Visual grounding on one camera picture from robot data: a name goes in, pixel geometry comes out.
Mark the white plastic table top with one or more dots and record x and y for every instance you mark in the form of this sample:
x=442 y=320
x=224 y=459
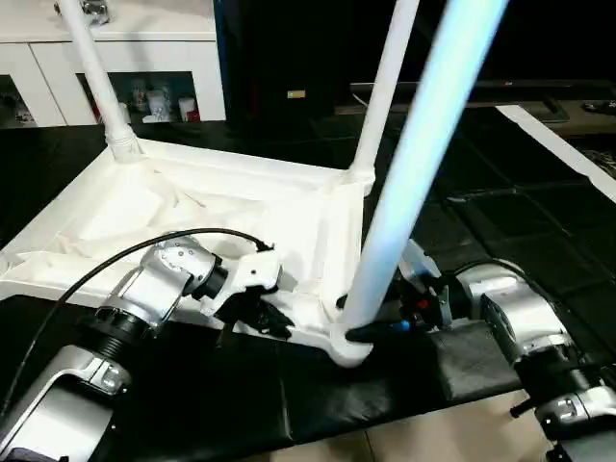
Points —
x=192 y=202

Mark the white plastic table leg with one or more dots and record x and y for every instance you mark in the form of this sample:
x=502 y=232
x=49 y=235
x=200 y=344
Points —
x=423 y=144
x=101 y=77
x=380 y=87

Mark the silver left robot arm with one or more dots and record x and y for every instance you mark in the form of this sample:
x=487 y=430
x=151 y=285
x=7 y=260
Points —
x=125 y=318

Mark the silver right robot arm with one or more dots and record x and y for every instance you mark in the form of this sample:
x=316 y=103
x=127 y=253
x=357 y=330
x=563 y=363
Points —
x=529 y=327

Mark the black mat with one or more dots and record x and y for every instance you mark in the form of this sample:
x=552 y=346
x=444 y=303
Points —
x=481 y=192

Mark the white flat strip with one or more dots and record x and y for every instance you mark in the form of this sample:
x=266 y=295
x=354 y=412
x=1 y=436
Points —
x=558 y=149

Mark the small brown label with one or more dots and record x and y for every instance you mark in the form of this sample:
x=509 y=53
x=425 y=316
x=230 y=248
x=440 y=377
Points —
x=295 y=94

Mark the black flat monitor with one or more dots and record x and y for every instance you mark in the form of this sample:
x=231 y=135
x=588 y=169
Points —
x=539 y=89

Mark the black cabinet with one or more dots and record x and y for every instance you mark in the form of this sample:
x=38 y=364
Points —
x=289 y=53

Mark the black remote control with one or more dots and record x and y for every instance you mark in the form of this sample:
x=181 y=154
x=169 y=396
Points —
x=601 y=106

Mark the white glass-door cabinet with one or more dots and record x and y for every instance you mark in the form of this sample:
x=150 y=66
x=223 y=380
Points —
x=144 y=63

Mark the grey object on cabinet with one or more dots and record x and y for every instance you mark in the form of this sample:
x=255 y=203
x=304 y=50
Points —
x=91 y=10

